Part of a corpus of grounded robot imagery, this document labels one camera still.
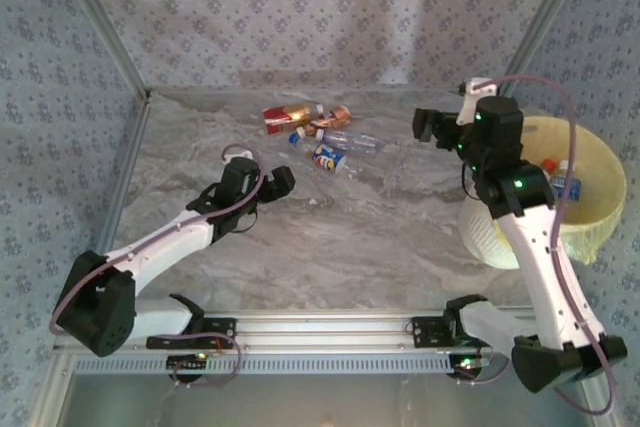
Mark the red and gold label bottle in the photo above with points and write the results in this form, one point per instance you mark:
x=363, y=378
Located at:
x=280, y=119

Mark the clear bottle with red cap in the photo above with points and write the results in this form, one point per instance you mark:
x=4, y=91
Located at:
x=548, y=165

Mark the clear bottle white red cap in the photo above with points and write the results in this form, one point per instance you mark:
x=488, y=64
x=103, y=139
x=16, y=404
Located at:
x=350, y=141

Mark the blue label 350mL water bottle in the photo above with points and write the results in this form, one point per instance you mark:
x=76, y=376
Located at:
x=570, y=187

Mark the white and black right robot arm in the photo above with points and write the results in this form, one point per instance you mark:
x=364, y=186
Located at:
x=545, y=272

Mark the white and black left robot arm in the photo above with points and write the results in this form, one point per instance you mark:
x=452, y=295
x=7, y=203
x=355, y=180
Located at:
x=160, y=242

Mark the white bin with yellow liner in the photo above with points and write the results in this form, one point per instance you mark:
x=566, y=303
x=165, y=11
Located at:
x=595, y=207

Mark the black controller board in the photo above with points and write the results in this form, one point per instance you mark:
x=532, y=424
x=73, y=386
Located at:
x=467, y=363
x=187, y=362

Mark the grey metal sheet panel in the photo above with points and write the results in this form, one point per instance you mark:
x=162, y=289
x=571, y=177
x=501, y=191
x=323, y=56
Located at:
x=320, y=402

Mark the aluminium side floor rail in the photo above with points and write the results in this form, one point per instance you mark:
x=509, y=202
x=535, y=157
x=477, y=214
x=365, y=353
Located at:
x=122, y=187

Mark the aluminium frame post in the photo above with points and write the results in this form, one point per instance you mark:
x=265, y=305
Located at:
x=103, y=22
x=542, y=22

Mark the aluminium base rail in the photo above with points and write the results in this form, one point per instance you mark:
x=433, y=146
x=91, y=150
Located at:
x=320, y=332

